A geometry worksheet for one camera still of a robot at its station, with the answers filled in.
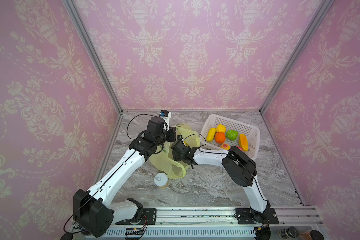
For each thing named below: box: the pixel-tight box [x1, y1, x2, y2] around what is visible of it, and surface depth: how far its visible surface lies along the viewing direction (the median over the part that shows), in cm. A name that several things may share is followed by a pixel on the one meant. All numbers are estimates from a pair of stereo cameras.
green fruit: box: [226, 129, 239, 141], surface depth 102 cm
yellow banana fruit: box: [206, 127, 216, 142], surface depth 103 cm
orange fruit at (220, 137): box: [214, 132, 226, 144], surface depth 100 cm
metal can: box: [278, 226, 300, 240], surface depth 64 cm
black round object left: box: [60, 232, 73, 240], surface depth 62 cm
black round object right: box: [310, 230, 325, 240], surface depth 62 cm
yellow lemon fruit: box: [216, 124, 227, 133], surface depth 105 cm
